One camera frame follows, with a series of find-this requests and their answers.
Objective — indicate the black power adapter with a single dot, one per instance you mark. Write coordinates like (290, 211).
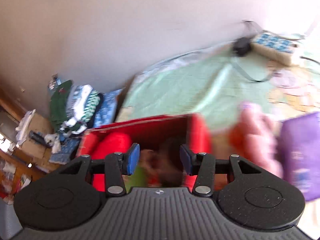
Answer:
(242, 46)

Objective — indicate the pile of folded clothes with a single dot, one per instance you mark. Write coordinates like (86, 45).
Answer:
(73, 108)

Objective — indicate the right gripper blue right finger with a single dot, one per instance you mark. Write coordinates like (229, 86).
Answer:
(199, 171)

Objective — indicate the purple packet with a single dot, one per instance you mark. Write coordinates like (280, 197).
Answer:
(298, 146)

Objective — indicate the brown cardboard box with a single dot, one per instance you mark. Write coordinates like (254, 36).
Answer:
(30, 138)

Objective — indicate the red cardboard box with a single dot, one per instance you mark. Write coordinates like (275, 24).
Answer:
(160, 138)

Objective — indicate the white power strip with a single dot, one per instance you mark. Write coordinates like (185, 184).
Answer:
(281, 49)

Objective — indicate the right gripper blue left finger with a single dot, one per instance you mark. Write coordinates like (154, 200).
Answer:
(117, 165)

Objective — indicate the light green bed sheet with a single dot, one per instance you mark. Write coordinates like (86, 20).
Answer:
(211, 82)

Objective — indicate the pink plush toy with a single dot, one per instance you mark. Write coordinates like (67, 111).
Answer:
(252, 137)

